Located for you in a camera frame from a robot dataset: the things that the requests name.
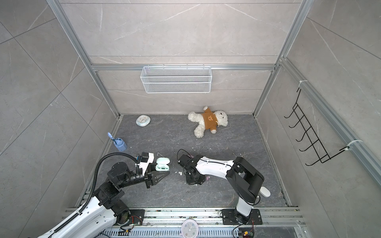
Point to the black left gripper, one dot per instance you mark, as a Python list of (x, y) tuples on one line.
[(150, 176)]

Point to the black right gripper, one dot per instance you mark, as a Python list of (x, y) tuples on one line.
[(189, 182)]

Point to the mint green earbud charging case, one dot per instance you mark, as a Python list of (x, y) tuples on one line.
[(162, 164)]

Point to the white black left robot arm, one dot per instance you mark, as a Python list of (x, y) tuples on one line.
[(104, 206)]

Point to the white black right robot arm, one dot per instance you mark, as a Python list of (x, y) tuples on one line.
[(246, 181)]

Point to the pink oval earbud case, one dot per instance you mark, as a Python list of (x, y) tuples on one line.
[(264, 192)]

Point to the light blue round clock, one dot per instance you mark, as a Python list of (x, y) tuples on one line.
[(143, 120)]

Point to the white teddy bear brown hoodie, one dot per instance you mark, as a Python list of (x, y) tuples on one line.
[(208, 120)]

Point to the white wire mesh basket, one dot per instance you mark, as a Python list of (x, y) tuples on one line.
[(176, 79)]

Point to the black wire hook rack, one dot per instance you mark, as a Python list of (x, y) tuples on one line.
[(310, 135)]

